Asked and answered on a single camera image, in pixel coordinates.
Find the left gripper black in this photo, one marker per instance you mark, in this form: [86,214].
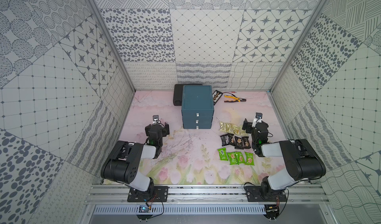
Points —
[157,127]

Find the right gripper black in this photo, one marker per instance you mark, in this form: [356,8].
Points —
[249,125]

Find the green cookie packet four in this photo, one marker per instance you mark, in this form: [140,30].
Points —
[241,132]

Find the green cookie packet three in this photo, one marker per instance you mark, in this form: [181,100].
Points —
[236,130]

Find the green cookie packet two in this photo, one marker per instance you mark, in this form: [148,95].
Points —
[230,128]

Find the black cookie packet four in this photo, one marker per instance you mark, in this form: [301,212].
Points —
[246,143]

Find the green cookie packet one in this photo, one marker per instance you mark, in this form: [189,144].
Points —
[224,127]

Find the black cookie packet three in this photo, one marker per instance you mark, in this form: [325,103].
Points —
[239,143]

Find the black cookie packet two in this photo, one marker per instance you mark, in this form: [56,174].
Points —
[224,140]

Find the bright green packet two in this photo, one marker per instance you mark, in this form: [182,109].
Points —
[239,157]

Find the bright green packet three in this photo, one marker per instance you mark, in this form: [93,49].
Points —
[249,158]

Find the bright green packet one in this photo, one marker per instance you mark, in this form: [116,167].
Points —
[232,158]

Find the bright green packet four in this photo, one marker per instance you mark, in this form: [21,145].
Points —
[223,154]

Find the teal drawer cabinet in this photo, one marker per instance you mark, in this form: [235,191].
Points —
[197,107]

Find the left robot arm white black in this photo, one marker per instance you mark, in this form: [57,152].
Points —
[122,164]

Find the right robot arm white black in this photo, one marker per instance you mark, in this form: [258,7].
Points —
[301,160]

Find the black case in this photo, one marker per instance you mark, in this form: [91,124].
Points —
[178,93]

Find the black bit tray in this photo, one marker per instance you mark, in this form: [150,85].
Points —
[216,96]

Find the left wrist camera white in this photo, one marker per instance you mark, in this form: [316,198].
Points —
[156,119]

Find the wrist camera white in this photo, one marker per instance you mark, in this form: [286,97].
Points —
[156,119]
[257,119]

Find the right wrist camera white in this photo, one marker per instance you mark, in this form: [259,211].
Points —
[257,119]

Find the yellow handled pliers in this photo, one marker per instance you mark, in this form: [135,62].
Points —
[233,99]

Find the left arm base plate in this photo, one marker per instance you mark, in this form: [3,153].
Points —
[159,193]

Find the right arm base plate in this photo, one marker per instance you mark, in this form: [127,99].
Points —
[255,193]

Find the aluminium rail frame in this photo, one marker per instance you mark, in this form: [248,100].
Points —
[302,193]

